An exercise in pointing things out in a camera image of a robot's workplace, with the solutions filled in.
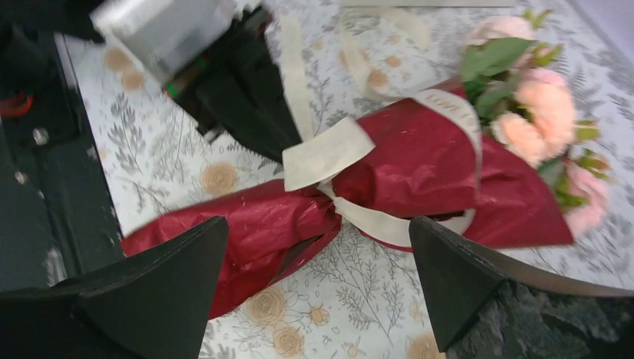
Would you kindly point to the dark red wrapping paper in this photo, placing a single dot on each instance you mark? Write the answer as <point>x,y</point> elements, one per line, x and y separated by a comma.
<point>422,163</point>

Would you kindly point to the pink fake flower bunch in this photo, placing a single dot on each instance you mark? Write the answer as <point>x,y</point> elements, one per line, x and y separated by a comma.
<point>529,109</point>

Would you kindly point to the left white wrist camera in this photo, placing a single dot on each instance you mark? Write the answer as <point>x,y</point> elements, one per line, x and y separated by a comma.
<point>163,36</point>

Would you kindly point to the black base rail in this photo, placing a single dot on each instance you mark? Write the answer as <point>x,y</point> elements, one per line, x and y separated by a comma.
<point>57,215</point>

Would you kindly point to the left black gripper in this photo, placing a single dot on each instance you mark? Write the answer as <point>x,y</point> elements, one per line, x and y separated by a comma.
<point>234,84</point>

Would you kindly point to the cream printed ribbon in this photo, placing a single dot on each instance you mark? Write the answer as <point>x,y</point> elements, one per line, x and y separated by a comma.
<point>320,157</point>

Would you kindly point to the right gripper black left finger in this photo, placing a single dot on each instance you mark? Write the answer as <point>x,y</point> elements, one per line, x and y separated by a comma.
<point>154,304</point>

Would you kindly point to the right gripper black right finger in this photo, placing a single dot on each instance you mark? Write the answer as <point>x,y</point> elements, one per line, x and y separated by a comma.
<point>484,304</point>

